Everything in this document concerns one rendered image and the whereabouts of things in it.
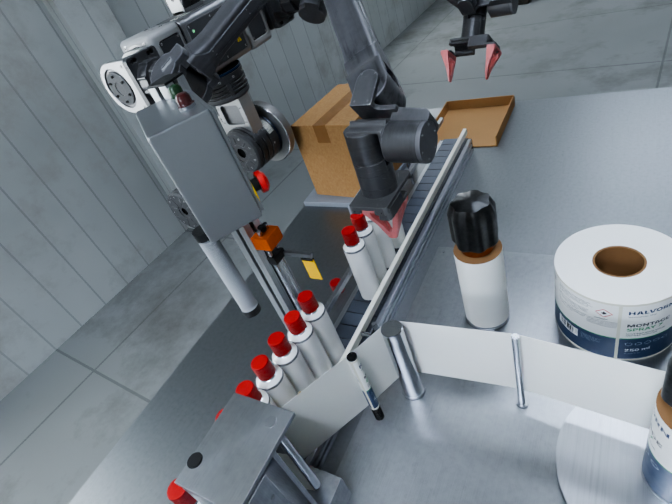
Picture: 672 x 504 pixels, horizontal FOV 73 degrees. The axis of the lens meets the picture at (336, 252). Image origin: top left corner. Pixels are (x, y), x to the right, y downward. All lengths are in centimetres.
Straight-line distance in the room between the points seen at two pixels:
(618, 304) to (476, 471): 35
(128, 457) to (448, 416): 73
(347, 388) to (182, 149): 47
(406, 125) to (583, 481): 57
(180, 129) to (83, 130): 268
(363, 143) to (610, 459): 59
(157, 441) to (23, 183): 227
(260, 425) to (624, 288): 61
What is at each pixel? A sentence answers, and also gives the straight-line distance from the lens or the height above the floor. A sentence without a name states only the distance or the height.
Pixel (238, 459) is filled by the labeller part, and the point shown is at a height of 114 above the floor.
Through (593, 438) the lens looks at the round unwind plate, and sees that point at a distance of 86.
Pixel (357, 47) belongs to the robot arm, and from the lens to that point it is 74.
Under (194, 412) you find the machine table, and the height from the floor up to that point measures 83.
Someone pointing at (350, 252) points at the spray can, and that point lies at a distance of 100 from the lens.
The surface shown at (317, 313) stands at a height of 105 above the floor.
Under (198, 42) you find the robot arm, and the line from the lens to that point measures 104.
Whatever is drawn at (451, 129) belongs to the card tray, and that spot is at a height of 83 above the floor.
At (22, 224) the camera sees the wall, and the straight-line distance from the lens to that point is 322.
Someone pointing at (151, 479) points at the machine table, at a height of 83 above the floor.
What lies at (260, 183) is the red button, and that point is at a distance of 75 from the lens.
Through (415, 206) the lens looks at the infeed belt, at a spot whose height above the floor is 88.
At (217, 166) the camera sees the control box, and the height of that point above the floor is 140.
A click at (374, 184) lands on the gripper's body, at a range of 68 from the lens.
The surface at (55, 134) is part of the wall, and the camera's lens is 328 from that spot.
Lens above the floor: 165
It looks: 37 degrees down
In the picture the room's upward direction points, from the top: 22 degrees counter-clockwise
